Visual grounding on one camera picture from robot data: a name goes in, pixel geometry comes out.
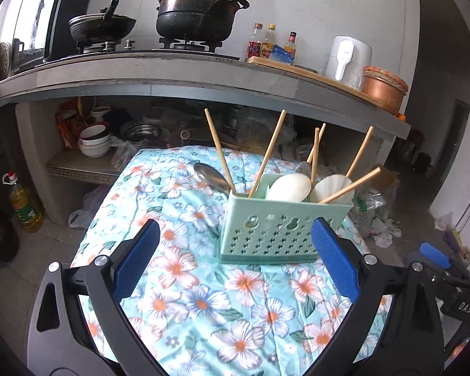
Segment wooden chopstick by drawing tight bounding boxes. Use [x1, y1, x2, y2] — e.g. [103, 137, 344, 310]
[306, 123, 327, 165]
[311, 128, 321, 189]
[204, 108, 238, 195]
[248, 110, 287, 198]
[319, 167, 381, 204]
[346, 126, 374, 177]

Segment metal spoon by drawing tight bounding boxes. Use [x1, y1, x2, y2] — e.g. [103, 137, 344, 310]
[193, 163, 231, 197]

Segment concrete kitchen counter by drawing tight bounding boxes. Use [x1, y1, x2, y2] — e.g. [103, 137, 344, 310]
[0, 51, 410, 140]

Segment white shell-shaped spoon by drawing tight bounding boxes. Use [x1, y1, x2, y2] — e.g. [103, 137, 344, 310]
[309, 174, 355, 205]

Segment yellow cooking oil bottle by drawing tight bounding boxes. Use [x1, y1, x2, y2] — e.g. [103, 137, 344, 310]
[2, 171, 43, 232]

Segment floral blue cloth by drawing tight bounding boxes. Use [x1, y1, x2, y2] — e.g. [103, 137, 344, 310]
[72, 146, 351, 375]

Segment copper bowl with woven lid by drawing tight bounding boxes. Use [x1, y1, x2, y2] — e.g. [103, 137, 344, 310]
[361, 65, 408, 115]

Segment wooden cutting board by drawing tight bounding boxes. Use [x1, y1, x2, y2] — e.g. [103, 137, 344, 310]
[246, 57, 382, 108]

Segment mint green utensil basket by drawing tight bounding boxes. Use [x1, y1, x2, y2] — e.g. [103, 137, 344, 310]
[217, 174, 353, 265]

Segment stack of white bowls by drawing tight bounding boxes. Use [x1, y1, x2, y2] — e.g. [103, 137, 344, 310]
[78, 106, 112, 159]

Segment stainless steel bowls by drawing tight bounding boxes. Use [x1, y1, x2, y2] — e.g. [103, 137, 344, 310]
[121, 122, 162, 143]

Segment white electric kettle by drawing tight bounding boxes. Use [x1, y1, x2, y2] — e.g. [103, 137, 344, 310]
[324, 36, 373, 90]

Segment red cap sauce bottle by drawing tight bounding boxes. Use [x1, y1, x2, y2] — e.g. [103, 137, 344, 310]
[284, 31, 297, 60]

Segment blue white plastic bag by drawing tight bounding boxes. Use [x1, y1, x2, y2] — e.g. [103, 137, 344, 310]
[268, 45, 295, 65]

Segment yellow cap sauce bottle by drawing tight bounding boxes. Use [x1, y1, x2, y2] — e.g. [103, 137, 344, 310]
[260, 24, 276, 59]

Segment black wok with lid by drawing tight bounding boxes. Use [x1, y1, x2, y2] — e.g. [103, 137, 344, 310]
[68, 0, 136, 47]

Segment black gas stove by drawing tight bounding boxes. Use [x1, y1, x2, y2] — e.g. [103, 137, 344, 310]
[59, 37, 242, 61]

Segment large black steamer pot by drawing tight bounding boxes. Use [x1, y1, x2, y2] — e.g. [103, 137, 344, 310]
[156, 0, 250, 43]

